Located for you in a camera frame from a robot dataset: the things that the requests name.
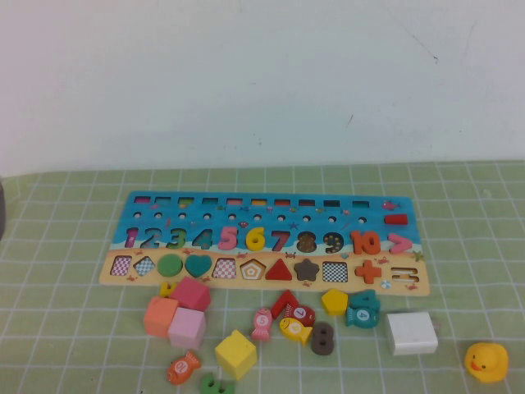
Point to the orange plus sign piece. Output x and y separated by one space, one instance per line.
368 272

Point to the white rectangular block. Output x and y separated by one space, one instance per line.
411 333

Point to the brown number eight piece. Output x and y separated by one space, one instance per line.
322 339

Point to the green checked tablecloth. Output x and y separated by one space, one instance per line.
471 246

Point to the yellow wooden cube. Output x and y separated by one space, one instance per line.
235 353

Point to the orange fish numbered ten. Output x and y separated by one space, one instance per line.
182 367

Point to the red triangle piece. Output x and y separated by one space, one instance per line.
279 273

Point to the teal heart piece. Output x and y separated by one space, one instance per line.
198 264

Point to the green circle piece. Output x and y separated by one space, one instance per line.
170 266

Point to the red number seven piece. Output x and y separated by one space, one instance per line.
284 303

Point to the colourful number shape puzzle board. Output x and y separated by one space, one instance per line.
262 287

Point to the yellow fish numbered six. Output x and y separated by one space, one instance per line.
294 327

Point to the small yellow number piece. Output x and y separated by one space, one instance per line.
166 290

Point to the yellow pentagon piece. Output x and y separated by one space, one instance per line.
334 301

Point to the yellow number six piece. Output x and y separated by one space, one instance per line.
249 238

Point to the pink fish numbered five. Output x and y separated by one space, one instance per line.
261 323

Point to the orange number ten piece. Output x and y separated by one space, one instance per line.
356 242

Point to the magenta wooden cube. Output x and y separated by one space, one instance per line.
192 292

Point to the pink greater-than sign piece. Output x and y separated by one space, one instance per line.
404 243

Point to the green number three piece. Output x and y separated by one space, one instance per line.
180 243

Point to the teal number four piece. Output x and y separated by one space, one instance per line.
370 296

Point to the pink number five piece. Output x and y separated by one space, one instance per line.
225 238

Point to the orange wooden cube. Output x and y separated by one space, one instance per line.
160 318

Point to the red rectangular block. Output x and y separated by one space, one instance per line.
395 219

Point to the yellow rubber duck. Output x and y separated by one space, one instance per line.
486 363

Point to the brown star piece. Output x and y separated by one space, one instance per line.
307 270

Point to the red fish numbered seven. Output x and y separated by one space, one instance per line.
302 313

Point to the light pink wooden cube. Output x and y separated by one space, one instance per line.
186 328

